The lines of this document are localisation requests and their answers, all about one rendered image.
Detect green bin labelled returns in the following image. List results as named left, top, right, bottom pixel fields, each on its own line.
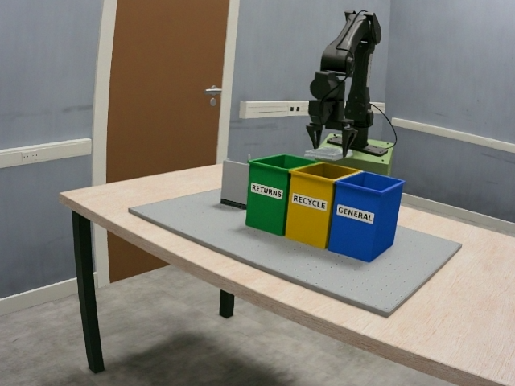
left=245, top=154, right=320, bottom=236

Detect yellow open-top bin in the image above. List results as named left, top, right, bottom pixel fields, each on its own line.
left=285, top=162, right=362, bottom=249

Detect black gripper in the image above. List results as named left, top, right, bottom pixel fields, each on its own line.
left=306, top=119, right=358, bottom=158

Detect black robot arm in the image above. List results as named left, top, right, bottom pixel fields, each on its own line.
left=308, top=10, right=388, bottom=157

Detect blue bin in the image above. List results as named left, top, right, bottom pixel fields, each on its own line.
left=328, top=171, right=406, bottom=263

